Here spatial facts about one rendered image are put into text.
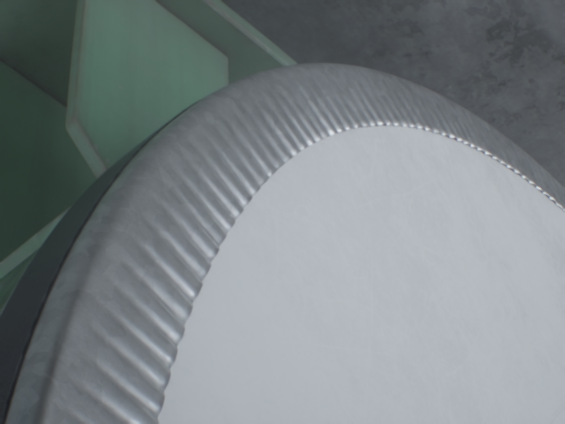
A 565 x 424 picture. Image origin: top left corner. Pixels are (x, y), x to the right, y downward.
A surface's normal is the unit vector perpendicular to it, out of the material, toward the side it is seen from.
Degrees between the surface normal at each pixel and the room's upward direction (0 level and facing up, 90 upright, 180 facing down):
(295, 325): 90
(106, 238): 98
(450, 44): 0
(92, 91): 90
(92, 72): 90
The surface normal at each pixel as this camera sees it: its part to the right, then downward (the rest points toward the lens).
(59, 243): -0.64, -0.71
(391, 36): 0.09, 0.72
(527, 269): 0.75, -0.50
